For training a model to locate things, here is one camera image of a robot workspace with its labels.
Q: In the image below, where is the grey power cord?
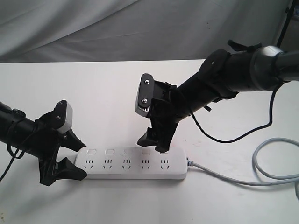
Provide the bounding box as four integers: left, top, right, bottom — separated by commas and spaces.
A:
186, 137, 299, 188

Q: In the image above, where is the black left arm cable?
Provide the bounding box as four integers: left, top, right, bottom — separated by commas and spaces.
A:
0, 121, 51, 182

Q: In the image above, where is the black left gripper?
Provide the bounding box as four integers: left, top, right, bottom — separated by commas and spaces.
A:
34, 112, 87, 186

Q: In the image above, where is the grey backdrop cloth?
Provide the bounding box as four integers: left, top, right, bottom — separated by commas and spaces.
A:
0, 0, 291, 63

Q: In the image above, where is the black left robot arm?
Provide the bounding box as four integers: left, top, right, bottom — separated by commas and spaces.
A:
0, 100, 87, 186

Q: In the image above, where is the black tripod stand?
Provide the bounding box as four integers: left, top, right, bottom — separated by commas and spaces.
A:
276, 0, 297, 47

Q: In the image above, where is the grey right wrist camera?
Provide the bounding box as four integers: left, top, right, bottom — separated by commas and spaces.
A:
135, 73, 155, 117

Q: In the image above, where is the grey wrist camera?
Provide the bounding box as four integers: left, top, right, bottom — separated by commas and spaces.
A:
135, 73, 155, 117
52, 100, 73, 134

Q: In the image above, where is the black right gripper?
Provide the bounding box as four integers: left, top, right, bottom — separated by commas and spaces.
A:
137, 81, 184, 153

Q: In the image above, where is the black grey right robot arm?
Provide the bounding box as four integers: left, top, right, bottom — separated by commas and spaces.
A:
135, 40, 299, 153

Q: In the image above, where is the white five-socket power strip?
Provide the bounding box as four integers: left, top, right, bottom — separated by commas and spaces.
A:
75, 147, 188, 180

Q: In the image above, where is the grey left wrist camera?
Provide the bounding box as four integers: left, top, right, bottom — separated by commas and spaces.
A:
52, 100, 73, 134

